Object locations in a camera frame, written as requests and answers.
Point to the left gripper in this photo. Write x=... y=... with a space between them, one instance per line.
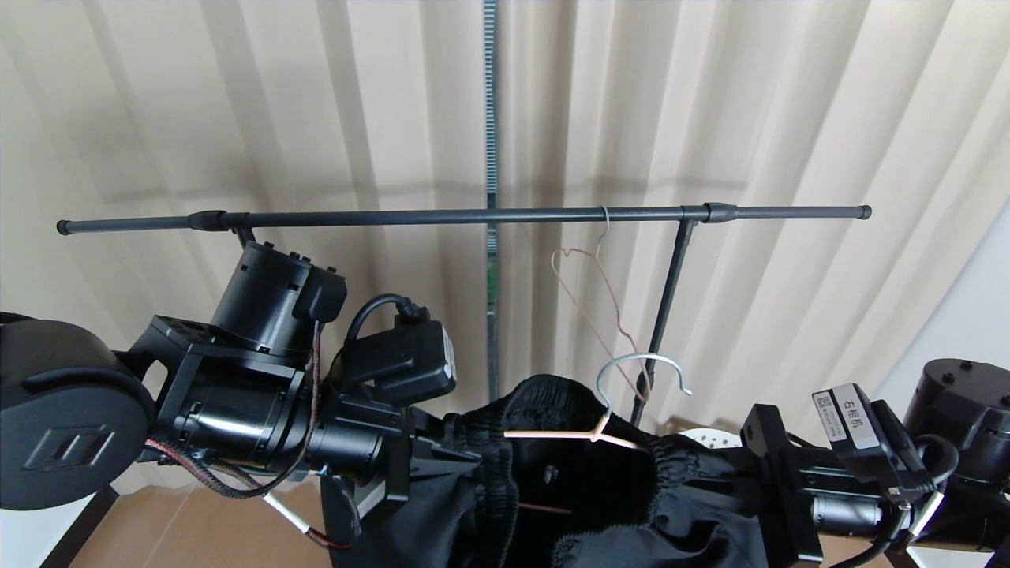
x=237 y=426

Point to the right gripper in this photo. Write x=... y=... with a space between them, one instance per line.
x=789 y=513

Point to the black shorts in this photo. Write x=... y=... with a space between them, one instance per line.
x=615 y=505

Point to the pink clothes hanger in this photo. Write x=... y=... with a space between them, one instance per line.
x=601 y=237
x=544 y=434

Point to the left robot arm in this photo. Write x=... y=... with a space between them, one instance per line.
x=71 y=418

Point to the white laundry basket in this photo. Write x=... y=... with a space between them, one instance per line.
x=710 y=438

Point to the black clothes rack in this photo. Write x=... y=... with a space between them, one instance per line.
x=552 y=214

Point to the beige curtain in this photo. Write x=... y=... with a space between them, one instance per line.
x=237 y=118

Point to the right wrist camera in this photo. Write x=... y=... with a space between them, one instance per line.
x=848 y=418

